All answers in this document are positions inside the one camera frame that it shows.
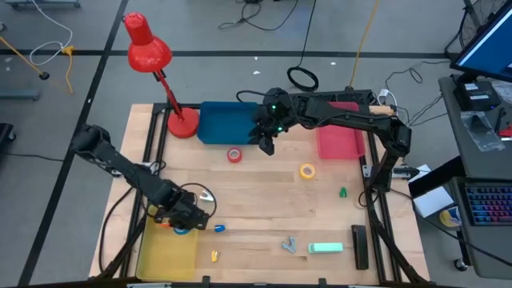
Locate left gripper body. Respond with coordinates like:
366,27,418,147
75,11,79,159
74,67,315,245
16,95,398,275
154,204,190,230

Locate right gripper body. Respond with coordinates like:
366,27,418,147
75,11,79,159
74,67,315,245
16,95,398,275
248,111,287,158

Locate red tape roll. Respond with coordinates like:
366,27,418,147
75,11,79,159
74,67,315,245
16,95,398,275
226,146,243,164

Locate blue plastic bin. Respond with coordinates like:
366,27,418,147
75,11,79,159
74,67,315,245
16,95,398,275
196,100,259,146

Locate yellow tape roll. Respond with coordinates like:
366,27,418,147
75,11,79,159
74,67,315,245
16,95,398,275
298,162,317,181

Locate mint green stapler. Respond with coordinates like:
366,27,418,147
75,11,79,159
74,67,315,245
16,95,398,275
306,242,345,254

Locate black stapler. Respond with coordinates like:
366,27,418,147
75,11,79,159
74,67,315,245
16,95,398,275
350,224,370,271

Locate grey-blue staple remover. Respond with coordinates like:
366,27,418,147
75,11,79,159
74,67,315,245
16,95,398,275
280,236,298,255

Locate yellow translucent plastic bin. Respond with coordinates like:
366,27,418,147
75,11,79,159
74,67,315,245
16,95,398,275
135,206,200,282

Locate pink plastic bin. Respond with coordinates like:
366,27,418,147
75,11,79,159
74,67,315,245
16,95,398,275
315,101,366,161

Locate black perforated bar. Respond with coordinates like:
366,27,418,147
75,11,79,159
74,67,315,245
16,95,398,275
274,89,374,106

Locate red desk lamp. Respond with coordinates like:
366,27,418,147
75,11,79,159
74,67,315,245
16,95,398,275
122,11,200,140

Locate white box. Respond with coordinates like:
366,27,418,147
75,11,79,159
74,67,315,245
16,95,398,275
412,186,455,219

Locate yellow pole with black tip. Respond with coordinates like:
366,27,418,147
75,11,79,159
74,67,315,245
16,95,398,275
0,36,50,82

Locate grey cart base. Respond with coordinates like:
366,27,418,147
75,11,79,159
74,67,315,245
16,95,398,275
0,90,41,102
5,0,82,11

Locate black mini computer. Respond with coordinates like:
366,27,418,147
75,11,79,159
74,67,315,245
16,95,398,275
452,80,502,112

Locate grey desk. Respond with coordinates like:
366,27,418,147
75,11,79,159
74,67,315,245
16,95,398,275
438,74,512,280

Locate clear plastic bag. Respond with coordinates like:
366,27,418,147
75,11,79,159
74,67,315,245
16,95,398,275
459,110,506,153

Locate black fan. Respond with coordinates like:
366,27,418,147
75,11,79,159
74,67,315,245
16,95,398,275
442,0,510,61

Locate backlit rainbow keyboard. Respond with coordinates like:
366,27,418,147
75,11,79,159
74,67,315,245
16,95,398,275
463,182,512,227

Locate computer monitor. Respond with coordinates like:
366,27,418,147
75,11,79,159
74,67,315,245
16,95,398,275
449,0,512,84

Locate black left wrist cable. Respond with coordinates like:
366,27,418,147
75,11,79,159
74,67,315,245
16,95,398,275
178,182,218,220

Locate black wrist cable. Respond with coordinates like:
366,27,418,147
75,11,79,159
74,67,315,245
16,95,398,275
178,182,218,220
235,90,268,106

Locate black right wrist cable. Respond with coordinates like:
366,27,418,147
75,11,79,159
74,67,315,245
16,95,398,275
235,90,268,106

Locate black coiled cable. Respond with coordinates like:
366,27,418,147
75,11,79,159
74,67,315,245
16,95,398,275
286,0,320,93

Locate black floor cables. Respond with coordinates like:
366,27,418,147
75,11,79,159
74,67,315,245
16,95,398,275
217,0,299,33

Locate black aluminium table frame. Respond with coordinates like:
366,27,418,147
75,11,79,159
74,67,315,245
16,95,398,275
94,102,431,287

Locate long yellow cable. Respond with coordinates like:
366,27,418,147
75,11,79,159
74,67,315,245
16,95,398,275
348,0,381,90

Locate yellow extension cord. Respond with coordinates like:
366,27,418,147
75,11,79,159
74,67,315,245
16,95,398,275
61,45,76,95

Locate white floor cable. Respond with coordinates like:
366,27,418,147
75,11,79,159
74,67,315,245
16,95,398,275
28,0,74,67

